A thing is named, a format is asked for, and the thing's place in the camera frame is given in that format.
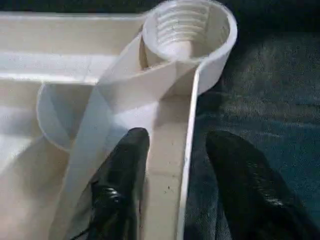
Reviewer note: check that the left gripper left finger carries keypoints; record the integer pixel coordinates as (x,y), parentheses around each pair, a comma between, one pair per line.
(117,195)

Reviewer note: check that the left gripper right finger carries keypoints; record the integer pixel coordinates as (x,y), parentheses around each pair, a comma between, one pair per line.
(255,195)

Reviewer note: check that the white plastic table top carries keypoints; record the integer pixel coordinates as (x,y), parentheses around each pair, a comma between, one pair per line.
(75,75)

